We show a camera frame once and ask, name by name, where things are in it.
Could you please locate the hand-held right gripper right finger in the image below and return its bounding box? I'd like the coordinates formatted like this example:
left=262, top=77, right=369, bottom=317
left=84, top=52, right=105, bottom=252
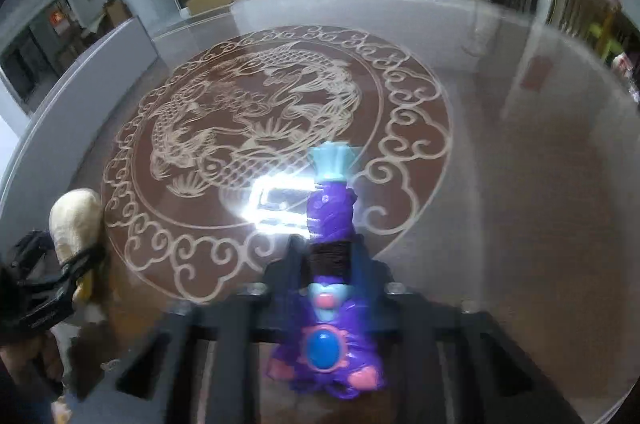
left=350, top=244, right=583, bottom=424

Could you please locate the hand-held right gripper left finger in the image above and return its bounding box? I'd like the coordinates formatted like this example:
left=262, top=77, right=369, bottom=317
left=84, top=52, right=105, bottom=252
left=116, top=236, right=311, bottom=424

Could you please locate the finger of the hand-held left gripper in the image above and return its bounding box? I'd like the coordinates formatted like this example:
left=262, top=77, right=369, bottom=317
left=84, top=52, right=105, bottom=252
left=60, top=246, right=107, bottom=285

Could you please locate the cream knit hat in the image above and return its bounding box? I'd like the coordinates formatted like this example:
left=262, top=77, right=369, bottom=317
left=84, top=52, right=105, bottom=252
left=49, top=188, right=108, bottom=310

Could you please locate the purple plastic toy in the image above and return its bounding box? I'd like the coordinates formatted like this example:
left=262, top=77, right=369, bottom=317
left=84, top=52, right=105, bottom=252
left=265, top=143, right=388, bottom=400

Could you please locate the brown patterned wooden desktop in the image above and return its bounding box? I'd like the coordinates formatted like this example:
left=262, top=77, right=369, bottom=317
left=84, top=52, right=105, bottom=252
left=0, top=0, right=640, bottom=424

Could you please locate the person's left hand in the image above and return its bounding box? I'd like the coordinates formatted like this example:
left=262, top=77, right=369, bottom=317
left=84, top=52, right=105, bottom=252
left=0, top=329, right=66, bottom=395

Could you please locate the grey partition board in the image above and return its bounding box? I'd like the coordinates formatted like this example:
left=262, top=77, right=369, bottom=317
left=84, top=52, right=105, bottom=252
left=0, top=15, right=161, bottom=165

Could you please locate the cluttered sideboard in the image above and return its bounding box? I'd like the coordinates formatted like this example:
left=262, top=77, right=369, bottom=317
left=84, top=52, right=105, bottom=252
left=610, top=44, right=640, bottom=105

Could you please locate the wooden chair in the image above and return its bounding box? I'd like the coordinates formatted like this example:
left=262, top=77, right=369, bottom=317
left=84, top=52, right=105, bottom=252
left=547, top=0, right=626, bottom=55

